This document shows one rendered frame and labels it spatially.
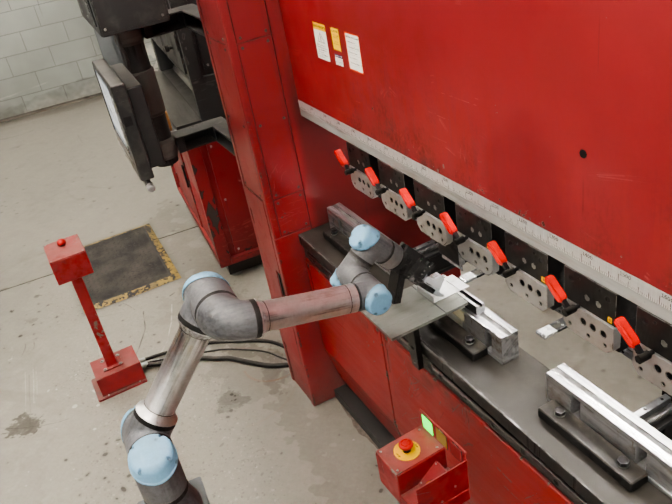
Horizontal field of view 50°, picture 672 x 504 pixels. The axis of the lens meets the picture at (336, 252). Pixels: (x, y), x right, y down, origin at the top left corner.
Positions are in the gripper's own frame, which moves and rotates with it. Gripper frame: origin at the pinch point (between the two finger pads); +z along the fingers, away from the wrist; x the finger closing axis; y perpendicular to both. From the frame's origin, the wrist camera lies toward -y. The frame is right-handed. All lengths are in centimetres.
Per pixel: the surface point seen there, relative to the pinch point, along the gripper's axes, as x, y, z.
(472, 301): -10.7, 4.3, 4.8
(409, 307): -1.3, -7.6, -5.3
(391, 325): -5.1, -14.2, -10.8
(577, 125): -55, 45, -49
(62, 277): 153, -93, -39
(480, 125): -24, 40, -43
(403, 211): 15.8, 14.6, -13.7
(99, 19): 100, 10, -96
